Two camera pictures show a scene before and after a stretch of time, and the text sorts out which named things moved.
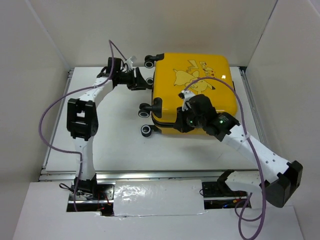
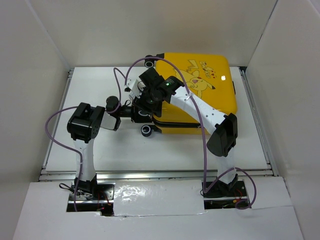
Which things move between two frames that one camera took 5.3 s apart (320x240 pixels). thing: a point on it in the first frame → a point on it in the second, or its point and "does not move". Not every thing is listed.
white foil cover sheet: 158,197 does not move
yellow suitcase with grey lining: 173,73 does not move
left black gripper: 137,83 → 137,115
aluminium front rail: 69,176 does not move
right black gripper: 180,124 → 141,102
